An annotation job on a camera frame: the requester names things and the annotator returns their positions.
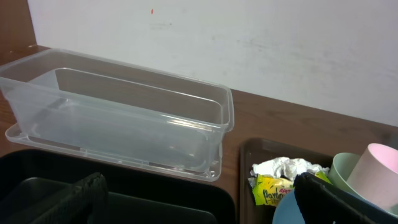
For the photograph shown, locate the black plastic tray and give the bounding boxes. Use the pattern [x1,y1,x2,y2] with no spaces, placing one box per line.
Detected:
[1,149,236,223]

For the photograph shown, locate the dark blue plate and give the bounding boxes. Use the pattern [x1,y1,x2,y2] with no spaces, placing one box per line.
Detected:
[272,191,305,224]

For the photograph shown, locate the yellow snack wrapper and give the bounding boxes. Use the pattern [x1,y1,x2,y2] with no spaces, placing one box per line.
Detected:
[248,170,332,207]

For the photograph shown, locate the pink cup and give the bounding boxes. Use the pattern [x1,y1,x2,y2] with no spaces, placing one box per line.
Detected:
[347,143,397,213]

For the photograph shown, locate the crumpled white tissue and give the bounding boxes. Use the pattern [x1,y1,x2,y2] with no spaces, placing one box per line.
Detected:
[250,157,330,181]

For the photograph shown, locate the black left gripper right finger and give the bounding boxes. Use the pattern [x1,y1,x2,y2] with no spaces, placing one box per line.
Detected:
[294,172,397,224]

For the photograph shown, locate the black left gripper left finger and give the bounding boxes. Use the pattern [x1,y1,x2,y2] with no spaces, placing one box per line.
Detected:
[1,173,108,223]

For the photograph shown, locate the brown serving tray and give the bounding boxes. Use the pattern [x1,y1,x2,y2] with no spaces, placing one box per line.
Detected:
[239,138,333,224]

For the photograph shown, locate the clear plastic bin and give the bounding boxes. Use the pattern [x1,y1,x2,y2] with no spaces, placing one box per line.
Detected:
[1,49,234,172]

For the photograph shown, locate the mint green bowl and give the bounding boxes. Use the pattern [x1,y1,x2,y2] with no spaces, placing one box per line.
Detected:
[329,152,397,217]

